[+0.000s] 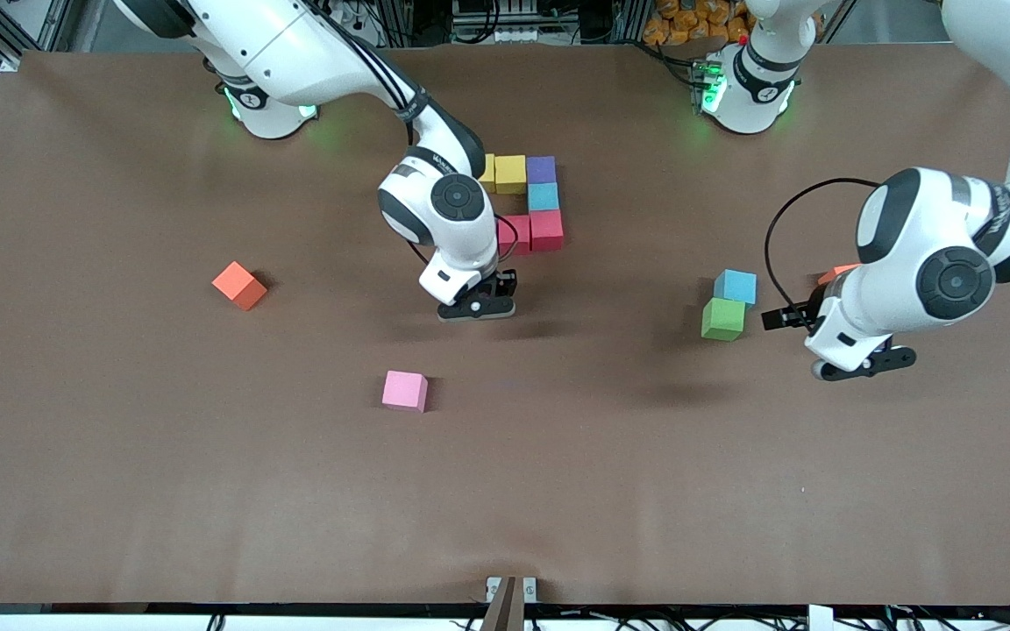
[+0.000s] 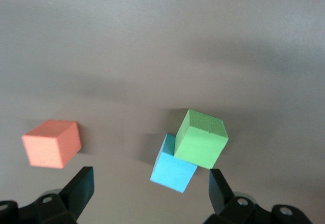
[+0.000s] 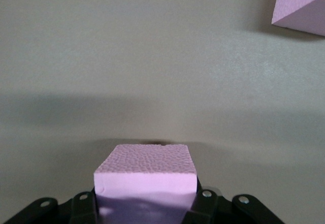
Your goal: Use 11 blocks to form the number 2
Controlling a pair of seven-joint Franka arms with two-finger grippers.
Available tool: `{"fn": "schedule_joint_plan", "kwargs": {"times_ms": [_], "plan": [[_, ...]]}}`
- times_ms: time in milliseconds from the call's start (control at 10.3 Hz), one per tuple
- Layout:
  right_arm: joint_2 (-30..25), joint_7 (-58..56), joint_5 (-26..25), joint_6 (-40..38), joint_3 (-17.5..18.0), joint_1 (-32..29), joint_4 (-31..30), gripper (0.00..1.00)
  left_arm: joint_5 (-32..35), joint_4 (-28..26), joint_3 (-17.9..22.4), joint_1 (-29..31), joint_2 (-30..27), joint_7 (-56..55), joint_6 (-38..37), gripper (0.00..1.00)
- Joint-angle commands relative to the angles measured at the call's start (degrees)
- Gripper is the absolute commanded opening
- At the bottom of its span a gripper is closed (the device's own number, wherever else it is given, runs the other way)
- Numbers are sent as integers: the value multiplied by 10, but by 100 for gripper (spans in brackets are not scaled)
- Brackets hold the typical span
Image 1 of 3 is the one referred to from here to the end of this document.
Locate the brown table cover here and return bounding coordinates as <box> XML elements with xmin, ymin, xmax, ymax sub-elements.
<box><xmin>0</xmin><ymin>42</ymin><xmax>1010</xmax><ymax>607</ymax></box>

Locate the white power strip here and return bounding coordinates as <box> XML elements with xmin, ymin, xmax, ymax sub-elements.
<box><xmin>454</xmin><ymin>25</ymin><xmax>550</xmax><ymax>45</ymax></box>

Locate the bag of oranges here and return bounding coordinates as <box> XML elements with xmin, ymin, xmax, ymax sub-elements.
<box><xmin>643</xmin><ymin>0</ymin><xmax>756</xmax><ymax>46</ymax></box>

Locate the green foam cube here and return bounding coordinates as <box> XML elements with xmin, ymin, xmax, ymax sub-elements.
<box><xmin>701</xmin><ymin>297</ymin><xmax>747</xmax><ymax>341</ymax></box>

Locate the metal bracket with post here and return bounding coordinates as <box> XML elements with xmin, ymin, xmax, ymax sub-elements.
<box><xmin>480</xmin><ymin>576</ymin><xmax>538</xmax><ymax>631</ymax></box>

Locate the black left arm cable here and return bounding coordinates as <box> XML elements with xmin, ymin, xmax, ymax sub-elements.
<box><xmin>764</xmin><ymin>178</ymin><xmax>883</xmax><ymax>309</ymax></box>

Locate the red foam cube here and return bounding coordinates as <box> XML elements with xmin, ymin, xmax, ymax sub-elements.
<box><xmin>496</xmin><ymin>215</ymin><xmax>531</xmax><ymax>257</ymax></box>
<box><xmin>529</xmin><ymin>210</ymin><xmax>564</xmax><ymax>252</ymax></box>

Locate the light pink foam cube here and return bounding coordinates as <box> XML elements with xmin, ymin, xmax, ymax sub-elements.
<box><xmin>382</xmin><ymin>371</ymin><xmax>429</xmax><ymax>413</ymax></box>

